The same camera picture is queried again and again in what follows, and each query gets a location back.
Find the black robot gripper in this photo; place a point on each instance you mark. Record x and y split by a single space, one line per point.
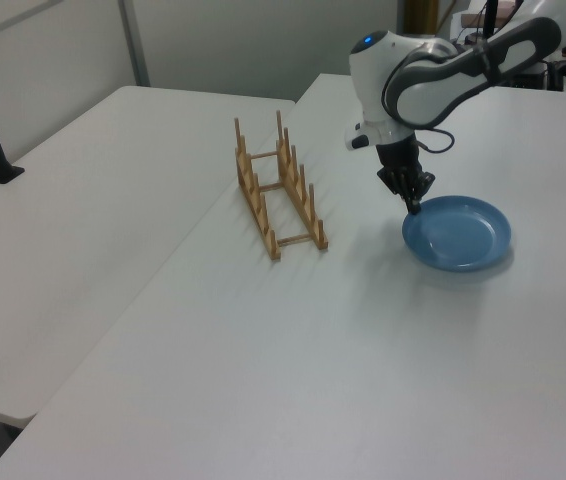
399 156

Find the blue round plate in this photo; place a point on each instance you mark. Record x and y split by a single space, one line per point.
463 235

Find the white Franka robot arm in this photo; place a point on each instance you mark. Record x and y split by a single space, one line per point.
428 90

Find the wooden plate rack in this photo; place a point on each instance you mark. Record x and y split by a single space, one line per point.
293 170

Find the black background device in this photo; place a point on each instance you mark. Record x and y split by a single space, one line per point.
538 75

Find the black background pole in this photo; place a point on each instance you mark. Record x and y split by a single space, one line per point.
492 17

